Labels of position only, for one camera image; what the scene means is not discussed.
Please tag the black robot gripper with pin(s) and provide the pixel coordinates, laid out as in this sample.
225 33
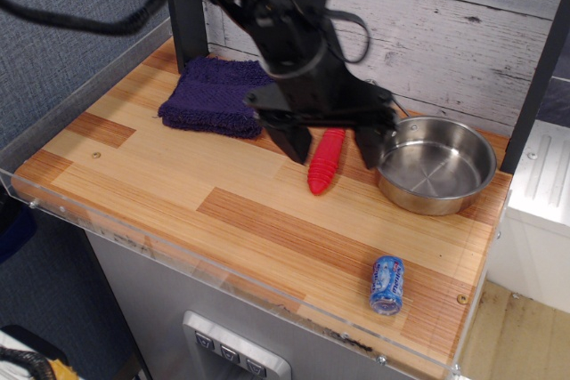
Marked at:
317 89

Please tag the blue gum bottle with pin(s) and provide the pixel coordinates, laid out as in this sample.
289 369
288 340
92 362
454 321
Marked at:
386 289

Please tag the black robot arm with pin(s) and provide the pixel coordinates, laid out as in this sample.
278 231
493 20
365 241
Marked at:
303 25

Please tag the dark blue object at left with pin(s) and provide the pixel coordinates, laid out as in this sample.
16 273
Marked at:
18 226

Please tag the yellow object at corner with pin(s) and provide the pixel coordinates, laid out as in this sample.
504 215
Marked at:
62 371

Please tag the small stainless steel pan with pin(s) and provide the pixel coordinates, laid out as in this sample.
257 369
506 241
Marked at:
434 165

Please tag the purple folded towel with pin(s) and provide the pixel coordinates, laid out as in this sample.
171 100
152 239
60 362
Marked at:
209 97

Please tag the clear acrylic table guard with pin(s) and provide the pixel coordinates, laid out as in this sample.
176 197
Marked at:
103 161

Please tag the white side appliance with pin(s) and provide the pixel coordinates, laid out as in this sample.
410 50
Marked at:
531 253

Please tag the silver cabinet with dispenser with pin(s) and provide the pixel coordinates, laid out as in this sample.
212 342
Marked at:
232 311

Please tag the red handled metal spoon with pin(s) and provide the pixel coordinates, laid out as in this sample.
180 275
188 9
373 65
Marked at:
324 164

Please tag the dark right vertical post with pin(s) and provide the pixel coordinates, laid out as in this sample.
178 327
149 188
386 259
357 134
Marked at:
541 79

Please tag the dark vertical post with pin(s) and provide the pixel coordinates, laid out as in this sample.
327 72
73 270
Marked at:
541 79
189 30

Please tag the dark left vertical post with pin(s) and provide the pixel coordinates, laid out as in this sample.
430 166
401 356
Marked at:
189 30

